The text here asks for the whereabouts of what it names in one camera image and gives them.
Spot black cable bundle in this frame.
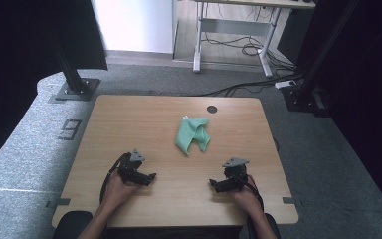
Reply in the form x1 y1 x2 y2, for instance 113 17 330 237
200 33 296 73

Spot white panel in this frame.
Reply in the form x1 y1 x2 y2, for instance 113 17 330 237
91 0 175 55

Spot person's left hand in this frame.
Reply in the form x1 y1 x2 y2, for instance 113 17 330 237
101 171 141 214

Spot black curtain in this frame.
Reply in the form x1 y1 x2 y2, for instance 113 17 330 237
294 0 382 224
0 0 109 175

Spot white power strip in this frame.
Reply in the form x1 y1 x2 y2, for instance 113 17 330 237
274 79 298 91

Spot green cloth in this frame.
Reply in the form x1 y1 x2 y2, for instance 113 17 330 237
174 116 212 156

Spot black metal stand square base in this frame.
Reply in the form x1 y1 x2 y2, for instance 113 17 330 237
51 29 101 102

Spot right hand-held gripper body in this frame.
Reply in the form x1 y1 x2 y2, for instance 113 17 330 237
221 156 251 192

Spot long black floor cable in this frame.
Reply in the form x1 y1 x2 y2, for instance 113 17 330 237
195 75 304 99

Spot white frame desk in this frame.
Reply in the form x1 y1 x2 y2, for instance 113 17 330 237
191 0 317 80

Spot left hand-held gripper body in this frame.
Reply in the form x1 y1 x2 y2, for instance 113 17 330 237
116 148 146 184

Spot person's dark-clothed legs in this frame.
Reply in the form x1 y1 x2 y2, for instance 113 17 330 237
52 210 282 239

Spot black metal stand dark base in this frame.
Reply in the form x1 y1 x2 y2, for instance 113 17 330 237
281 0 361 118

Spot right gripper black red cable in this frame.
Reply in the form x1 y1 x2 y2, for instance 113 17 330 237
241 173 266 213

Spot person's right hand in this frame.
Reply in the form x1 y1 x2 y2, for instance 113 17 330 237
229 184 264 217

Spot black box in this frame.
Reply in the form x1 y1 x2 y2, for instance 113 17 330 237
276 8 315 65

